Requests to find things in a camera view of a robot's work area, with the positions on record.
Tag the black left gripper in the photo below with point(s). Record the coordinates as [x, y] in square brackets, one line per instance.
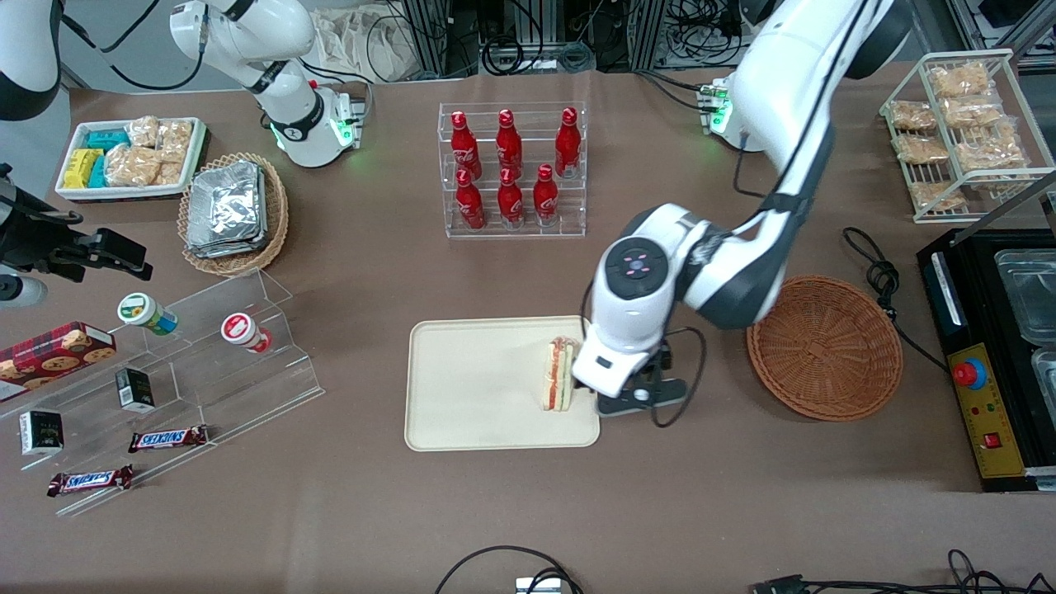
[579, 384]

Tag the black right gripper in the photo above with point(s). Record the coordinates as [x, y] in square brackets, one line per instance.
[35, 241]

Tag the triangular sandwich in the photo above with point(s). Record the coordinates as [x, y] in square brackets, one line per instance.
[557, 375]

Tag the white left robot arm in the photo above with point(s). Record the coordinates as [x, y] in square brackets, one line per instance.
[792, 99]

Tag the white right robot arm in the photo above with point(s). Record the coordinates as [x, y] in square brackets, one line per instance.
[247, 33]

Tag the cream plastic serving tray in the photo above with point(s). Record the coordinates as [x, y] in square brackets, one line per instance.
[478, 384]

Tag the oval light wicker basket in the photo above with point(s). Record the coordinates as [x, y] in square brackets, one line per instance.
[276, 214]

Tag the round brown wicker basket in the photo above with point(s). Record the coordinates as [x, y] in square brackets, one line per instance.
[825, 351]

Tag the green lid yogurt cup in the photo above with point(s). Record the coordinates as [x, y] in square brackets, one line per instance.
[140, 310]

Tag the white rectangular snack bin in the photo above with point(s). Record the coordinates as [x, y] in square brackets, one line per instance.
[124, 195]

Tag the teal snack packet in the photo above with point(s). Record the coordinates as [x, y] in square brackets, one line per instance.
[97, 172]
[107, 139]

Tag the clear cracker snack packet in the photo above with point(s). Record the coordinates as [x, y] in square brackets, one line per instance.
[990, 148]
[132, 165]
[936, 195]
[143, 130]
[171, 172]
[175, 139]
[972, 111]
[920, 149]
[912, 116]
[961, 80]

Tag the yellow snack packet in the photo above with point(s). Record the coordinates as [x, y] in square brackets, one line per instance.
[80, 167]

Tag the silver foil packet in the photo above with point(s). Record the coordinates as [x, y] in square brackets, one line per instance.
[224, 202]
[247, 247]

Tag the red cookie box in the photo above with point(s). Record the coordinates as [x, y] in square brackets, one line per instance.
[49, 359]

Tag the small black carton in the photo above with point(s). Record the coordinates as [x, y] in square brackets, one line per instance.
[134, 390]
[41, 432]

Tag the red lid yogurt cup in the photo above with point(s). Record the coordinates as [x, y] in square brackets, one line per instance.
[241, 330]

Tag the clear acrylic step shelf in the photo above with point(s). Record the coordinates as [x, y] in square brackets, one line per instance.
[247, 388]

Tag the snickers chocolate bar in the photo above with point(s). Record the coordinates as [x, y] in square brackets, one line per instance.
[89, 480]
[167, 439]

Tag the clear acrylic bottle rack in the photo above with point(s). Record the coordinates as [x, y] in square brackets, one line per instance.
[528, 233]

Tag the small silver device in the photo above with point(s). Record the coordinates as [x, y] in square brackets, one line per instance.
[538, 586]

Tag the red cola bottle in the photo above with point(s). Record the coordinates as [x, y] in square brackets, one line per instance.
[511, 205]
[470, 206]
[465, 148]
[545, 202]
[568, 147]
[509, 147]

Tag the white cloth bag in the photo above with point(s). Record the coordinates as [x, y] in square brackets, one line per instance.
[363, 45]

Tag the red emergency stop button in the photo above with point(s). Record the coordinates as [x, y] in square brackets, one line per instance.
[970, 374]

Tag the black appliance with yellow panel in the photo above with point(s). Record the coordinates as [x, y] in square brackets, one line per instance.
[1011, 462]

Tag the clear plastic container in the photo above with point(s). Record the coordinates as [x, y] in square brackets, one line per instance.
[1031, 297]
[1046, 375]

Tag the grey metal bar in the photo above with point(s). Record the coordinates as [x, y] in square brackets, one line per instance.
[1015, 196]

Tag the red rocker switch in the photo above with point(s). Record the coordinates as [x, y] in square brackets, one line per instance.
[992, 440]

